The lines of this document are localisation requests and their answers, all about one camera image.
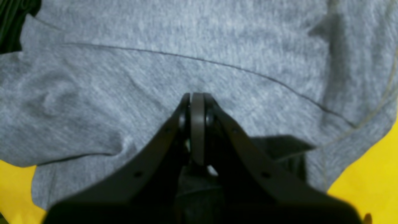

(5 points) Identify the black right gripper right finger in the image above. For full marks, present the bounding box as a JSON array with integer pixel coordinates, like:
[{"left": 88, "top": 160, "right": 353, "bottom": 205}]
[{"left": 198, "top": 93, "right": 362, "bottom": 224}]

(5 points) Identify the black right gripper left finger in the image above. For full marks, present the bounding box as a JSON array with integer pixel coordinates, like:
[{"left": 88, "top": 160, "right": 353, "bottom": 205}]
[{"left": 44, "top": 93, "right": 199, "bottom": 224}]

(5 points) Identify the grey t-shirt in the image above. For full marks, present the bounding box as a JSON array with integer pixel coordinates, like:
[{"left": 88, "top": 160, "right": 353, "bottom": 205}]
[{"left": 1, "top": 0, "right": 397, "bottom": 209}]

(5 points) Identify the yellow tablecloth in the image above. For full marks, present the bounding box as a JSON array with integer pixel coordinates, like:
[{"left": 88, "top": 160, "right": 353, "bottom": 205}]
[{"left": 0, "top": 124, "right": 398, "bottom": 224}]

